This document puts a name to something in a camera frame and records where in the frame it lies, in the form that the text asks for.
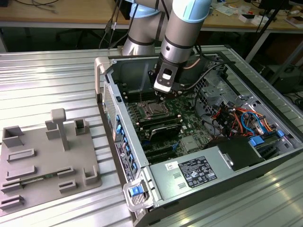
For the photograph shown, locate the black camera cable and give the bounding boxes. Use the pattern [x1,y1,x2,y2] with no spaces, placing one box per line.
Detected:
[182,60,235,91]

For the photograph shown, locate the wooden desk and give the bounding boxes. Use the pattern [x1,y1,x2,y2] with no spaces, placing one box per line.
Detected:
[0,0,303,33]

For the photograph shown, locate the grey case handle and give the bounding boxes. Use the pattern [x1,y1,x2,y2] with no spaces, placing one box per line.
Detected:
[94,56,112,96]
[123,179,155,212]

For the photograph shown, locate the perforated metal drive cage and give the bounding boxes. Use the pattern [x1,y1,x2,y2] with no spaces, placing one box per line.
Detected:
[193,72,238,117]

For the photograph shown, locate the black plastic air shroud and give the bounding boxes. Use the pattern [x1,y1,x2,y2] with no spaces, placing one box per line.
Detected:
[205,136,266,172]

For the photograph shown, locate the open grey PC case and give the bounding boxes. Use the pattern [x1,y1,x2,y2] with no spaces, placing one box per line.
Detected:
[94,51,303,227]

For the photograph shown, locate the white box black top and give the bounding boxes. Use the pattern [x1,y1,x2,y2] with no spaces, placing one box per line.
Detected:
[238,13,261,25]

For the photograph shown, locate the grey power supply unit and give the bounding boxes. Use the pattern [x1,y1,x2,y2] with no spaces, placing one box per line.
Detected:
[149,145,234,202]

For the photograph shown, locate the CPU small plate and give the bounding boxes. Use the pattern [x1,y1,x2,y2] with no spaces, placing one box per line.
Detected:
[147,104,164,114]

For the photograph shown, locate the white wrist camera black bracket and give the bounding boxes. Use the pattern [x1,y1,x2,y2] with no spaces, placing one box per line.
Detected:
[153,62,178,94]

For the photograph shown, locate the black installed RAM sticks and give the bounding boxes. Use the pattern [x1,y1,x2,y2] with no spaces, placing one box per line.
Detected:
[138,115,178,130]

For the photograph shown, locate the black graphics card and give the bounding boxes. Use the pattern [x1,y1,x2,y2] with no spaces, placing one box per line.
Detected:
[149,124,183,143]

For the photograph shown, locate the green motherboard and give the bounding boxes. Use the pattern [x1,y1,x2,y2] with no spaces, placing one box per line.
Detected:
[123,81,215,164]

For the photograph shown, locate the large blue carrier tab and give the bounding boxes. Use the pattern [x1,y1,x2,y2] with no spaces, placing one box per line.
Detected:
[249,136,265,148]

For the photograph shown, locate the grey parts rack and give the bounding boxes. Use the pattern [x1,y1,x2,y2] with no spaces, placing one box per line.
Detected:
[0,108,103,216]

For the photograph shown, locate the coloured wire bundle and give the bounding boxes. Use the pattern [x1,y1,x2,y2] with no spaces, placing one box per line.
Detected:
[212,106,279,139]

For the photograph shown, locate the green RAM stick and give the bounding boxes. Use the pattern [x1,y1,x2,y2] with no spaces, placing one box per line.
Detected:
[20,172,59,184]

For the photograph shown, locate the CPU socket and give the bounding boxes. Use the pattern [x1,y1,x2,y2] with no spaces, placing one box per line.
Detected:
[141,99,169,119]

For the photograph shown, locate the blue case latch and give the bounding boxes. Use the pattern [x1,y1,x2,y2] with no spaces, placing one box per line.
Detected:
[129,186,144,197]

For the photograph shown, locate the brown notebook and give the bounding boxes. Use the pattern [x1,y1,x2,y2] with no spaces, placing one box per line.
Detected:
[285,16,303,27]

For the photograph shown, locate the metal socket cover frame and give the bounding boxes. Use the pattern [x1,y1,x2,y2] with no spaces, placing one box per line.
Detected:
[142,100,169,119]

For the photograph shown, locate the silver chipset heat sink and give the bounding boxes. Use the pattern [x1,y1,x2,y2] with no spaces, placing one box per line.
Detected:
[181,136,200,152]

